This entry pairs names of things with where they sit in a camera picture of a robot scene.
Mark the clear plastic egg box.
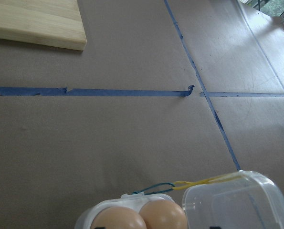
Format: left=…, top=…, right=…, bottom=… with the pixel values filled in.
left=74, top=170, right=283, bottom=229

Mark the brown egg in box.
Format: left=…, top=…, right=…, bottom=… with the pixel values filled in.
left=90, top=207, right=147, bottom=229
left=139, top=199, right=188, bottom=229

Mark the brown paper table cover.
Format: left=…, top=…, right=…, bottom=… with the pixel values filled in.
left=0, top=0, right=284, bottom=229

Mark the green rubber band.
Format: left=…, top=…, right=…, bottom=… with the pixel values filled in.
left=130, top=182, right=175, bottom=195

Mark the wooden cutting board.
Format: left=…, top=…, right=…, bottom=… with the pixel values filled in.
left=0, top=0, right=87, bottom=51

